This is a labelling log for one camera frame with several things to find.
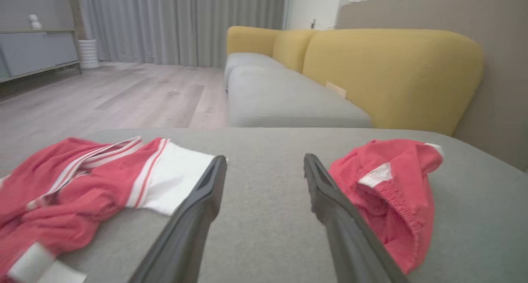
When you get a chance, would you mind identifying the beige sofa label tag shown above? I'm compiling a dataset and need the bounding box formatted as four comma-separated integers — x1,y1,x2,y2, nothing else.
325,81,347,99

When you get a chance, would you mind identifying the grey sideboard cabinet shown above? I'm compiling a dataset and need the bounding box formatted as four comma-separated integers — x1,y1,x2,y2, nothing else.
0,29,82,84

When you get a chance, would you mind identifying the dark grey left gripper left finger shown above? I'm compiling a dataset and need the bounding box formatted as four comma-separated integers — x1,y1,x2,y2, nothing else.
128,155,228,283

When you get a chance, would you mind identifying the grey pleated curtain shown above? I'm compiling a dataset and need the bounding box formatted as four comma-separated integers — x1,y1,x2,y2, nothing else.
76,0,288,68

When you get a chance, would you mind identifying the red and white jersey shirt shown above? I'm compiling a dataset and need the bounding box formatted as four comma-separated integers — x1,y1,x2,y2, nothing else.
0,136,219,283

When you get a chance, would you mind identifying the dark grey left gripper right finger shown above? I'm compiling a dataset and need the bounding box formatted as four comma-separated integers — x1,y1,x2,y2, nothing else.
304,153,409,283

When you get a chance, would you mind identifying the wide yellow sofa backrest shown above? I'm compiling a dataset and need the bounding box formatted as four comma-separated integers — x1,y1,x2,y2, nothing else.
302,28,484,136

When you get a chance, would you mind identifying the yellow sofa corner backrest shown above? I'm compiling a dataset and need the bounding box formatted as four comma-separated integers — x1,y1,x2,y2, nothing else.
226,26,282,57

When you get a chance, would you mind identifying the small grey sofa seat cushion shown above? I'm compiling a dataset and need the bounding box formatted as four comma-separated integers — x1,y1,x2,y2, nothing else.
224,52,286,90

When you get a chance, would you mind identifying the white ribbed floor vase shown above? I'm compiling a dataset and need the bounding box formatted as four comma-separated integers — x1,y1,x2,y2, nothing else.
78,39,101,70

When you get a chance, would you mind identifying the narrow yellow sofa backrest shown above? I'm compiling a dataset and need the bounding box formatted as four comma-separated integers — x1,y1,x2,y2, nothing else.
272,29,321,73

